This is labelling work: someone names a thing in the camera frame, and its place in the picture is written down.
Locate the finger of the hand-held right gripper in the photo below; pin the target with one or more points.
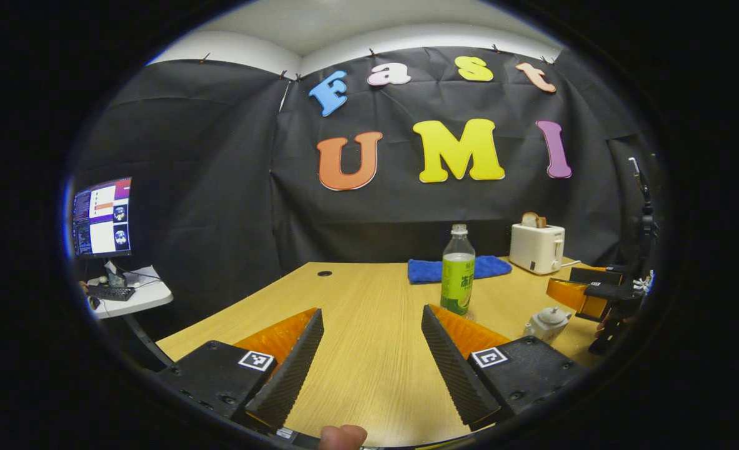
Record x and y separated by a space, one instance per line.
594 276
601 292

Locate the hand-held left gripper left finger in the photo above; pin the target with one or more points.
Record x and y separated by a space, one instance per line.
291 375

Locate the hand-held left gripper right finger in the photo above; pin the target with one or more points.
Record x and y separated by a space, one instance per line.
451 369

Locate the white teacup lid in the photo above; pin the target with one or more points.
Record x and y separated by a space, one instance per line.
552 316

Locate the green label water bottle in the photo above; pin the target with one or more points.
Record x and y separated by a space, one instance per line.
457 281

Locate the white toaster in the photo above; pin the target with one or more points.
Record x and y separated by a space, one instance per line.
535 250

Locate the black tripod stand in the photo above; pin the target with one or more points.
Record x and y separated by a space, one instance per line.
646 219

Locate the bread slice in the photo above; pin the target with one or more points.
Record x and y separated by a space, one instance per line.
532 220

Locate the blue cloth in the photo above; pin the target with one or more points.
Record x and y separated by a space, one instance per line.
426 270

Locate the white side table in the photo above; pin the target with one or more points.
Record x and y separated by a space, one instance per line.
150 297

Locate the black backdrop cloth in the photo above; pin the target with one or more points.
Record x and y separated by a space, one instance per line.
376 225

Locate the black keyboard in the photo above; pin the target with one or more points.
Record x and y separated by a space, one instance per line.
112 292

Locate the computer monitor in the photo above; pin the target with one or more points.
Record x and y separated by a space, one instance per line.
104 219

